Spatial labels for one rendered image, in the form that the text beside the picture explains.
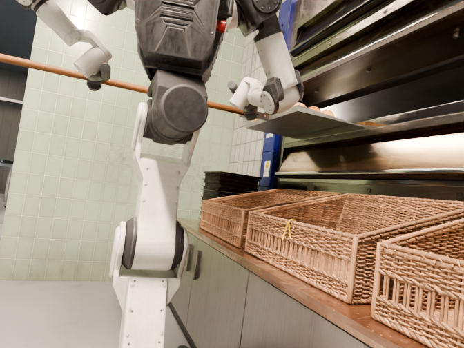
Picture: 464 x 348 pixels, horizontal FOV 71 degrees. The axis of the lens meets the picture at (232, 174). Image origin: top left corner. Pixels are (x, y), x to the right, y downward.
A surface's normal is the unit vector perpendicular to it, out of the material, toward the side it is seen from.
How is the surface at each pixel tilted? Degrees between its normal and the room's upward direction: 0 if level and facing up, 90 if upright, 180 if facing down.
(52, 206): 90
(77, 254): 90
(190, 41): 105
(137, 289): 68
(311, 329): 90
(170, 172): 80
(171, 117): 90
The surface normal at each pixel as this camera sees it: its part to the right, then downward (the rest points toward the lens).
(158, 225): 0.39, -0.40
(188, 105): 0.37, -0.01
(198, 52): 0.09, 0.21
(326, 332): -0.92, -0.14
